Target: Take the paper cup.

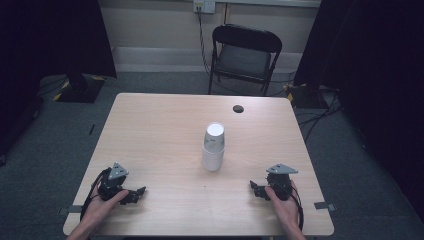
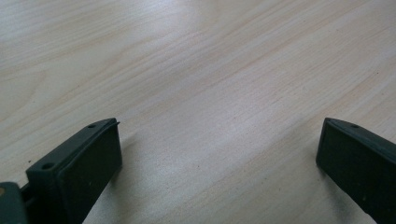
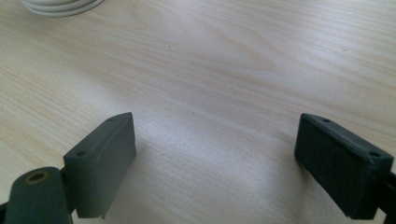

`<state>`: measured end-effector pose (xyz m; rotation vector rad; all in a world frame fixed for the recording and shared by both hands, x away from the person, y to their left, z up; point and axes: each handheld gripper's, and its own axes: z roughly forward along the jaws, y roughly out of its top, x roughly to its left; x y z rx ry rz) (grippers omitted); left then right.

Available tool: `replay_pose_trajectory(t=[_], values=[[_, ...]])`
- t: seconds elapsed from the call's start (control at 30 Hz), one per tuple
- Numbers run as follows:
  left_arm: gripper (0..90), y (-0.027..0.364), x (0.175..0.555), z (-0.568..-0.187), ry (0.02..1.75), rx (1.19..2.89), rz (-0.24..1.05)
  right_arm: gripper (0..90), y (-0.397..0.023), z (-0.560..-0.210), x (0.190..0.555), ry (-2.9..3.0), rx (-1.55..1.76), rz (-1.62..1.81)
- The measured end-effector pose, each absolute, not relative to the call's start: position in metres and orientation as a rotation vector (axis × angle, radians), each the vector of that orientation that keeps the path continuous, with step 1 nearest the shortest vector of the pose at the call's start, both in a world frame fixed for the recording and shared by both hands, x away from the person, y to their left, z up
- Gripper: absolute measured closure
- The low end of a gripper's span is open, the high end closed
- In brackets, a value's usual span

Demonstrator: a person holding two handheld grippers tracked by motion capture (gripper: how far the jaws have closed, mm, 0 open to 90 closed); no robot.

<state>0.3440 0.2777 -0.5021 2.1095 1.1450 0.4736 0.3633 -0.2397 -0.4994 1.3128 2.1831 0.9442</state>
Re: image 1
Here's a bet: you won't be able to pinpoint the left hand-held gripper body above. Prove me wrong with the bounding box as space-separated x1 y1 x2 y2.
97 162 130 202

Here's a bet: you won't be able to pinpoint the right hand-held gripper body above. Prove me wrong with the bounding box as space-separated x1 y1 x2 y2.
265 163 299 202

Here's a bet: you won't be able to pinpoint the person's right hand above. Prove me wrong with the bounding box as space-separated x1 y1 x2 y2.
264 180 302 232

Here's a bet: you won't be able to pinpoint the person's left hand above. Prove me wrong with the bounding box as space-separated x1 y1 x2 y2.
80 186 130 232

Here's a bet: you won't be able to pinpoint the black stand base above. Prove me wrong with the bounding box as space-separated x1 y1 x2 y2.
285 82 336 110
52 73 107 104

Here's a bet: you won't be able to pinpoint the black folding chair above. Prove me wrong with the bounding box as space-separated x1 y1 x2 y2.
207 23 284 97

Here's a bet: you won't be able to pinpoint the black curtain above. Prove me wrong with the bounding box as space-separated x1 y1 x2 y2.
0 0 118 158
292 0 424 221

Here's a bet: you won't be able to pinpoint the right hand-held gripper cable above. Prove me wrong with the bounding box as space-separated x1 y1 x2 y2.
289 185 306 232

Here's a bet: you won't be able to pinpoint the black floor cables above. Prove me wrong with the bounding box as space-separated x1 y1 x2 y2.
295 87 345 143

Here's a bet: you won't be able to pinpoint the braided power cable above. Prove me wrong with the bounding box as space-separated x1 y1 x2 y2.
196 5 214 78

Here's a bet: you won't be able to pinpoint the white wall socket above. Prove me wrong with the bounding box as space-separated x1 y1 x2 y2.
192 0 216 15

